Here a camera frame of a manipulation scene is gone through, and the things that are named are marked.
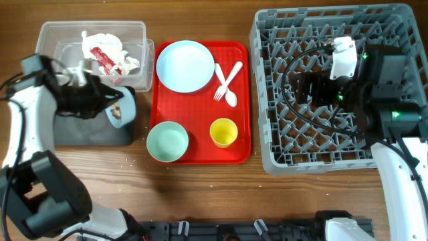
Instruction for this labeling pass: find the red snack wrapper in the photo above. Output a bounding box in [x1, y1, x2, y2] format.
[90, 47, 122, 75]

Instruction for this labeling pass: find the white tissue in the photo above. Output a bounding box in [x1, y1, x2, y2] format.
[81, 31, 140, 75]

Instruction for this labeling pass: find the light green bowl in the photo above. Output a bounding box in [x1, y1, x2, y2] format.
[146, 121, 189, 163]

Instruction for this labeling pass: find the light blue plate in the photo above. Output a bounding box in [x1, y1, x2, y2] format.
[156, 40, 215, 93]

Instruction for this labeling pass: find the white plastic fork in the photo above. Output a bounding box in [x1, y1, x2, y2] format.
[213, 61, 243, 101]

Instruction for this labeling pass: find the yellow plastic cup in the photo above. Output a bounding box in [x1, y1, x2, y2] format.
[209, 118, 238, 148]

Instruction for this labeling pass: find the blue bowl with food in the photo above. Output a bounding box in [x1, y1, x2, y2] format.
[105, 86, 136, 129]

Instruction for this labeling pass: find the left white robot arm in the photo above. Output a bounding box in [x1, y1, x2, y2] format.
[1, 54, 150, 240]

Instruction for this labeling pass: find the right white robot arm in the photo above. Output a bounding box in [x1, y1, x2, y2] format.
[281, 42, 427, 240]

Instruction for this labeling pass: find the black waste tray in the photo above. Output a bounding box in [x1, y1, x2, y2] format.
[53, 85, 137, 147]

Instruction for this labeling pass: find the grey dishwasher rack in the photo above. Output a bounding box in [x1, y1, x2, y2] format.
[249, 3, 427, 175]

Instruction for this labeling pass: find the food scraps and rice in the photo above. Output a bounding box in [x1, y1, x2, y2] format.
[111, 102, 122, 120]

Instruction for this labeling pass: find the clear plastic bin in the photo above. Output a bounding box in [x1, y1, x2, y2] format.
[35, 21, 154, 92]

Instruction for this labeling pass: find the white plastic spoon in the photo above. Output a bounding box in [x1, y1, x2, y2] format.
[215, 63, 237, 107]

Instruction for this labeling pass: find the red plastic tray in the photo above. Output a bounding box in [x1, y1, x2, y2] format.
[150, 41, 251, 165]

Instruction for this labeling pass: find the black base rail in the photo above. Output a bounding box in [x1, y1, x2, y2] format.
[140, 219, 323, 241]

